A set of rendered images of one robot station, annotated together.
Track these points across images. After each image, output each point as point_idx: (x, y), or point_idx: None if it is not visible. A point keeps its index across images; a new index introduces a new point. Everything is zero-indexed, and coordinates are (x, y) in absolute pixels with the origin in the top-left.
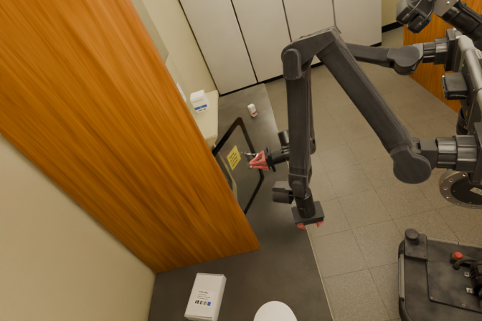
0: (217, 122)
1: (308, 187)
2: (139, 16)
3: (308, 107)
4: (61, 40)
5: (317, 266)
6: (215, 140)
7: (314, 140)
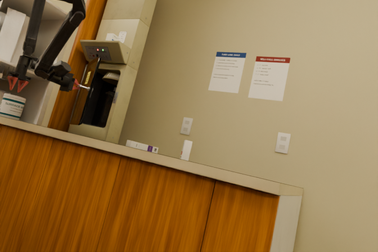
0: (88, 40)
1: (23, 55)
2: None
3: (32, 5)
4: None
5: (1, 117)
6: (80, 43)
7: (37, 64)
